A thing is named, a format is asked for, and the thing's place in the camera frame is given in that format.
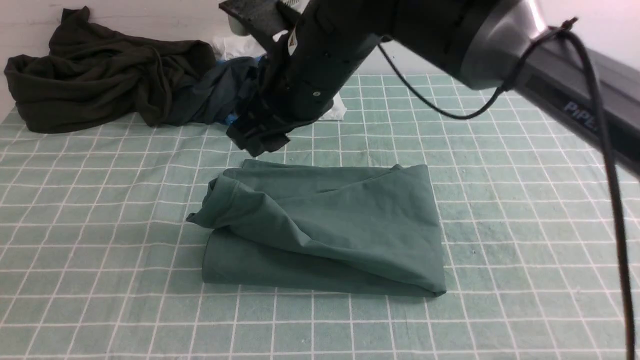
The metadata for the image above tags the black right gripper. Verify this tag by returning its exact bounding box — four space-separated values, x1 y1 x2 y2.
226 0 399 158

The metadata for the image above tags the green long sleeve shirt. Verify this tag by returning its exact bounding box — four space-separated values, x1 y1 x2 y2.
186 159 447 297

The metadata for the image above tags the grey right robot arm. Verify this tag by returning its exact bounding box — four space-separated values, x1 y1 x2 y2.
219 0 601 157

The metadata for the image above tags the dark grey crumpled garment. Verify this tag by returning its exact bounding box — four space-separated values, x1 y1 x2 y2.
162 56 259 126

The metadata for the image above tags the blue crumpled garment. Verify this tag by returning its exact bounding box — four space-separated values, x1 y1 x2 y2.
215 56 263 126

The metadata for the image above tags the white crumpled garment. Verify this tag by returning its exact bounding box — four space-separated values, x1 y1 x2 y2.
211 35 347 121

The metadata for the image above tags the dark olive crumpled garment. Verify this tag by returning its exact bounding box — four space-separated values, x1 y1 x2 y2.
4 6 217 133

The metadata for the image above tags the green checkered tablecloth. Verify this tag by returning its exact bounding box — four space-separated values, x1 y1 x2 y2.
0 75 624 360

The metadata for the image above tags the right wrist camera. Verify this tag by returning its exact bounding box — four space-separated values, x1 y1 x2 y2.
218 0 307 53

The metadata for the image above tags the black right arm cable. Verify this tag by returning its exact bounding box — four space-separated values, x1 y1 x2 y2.
376 17 637 360

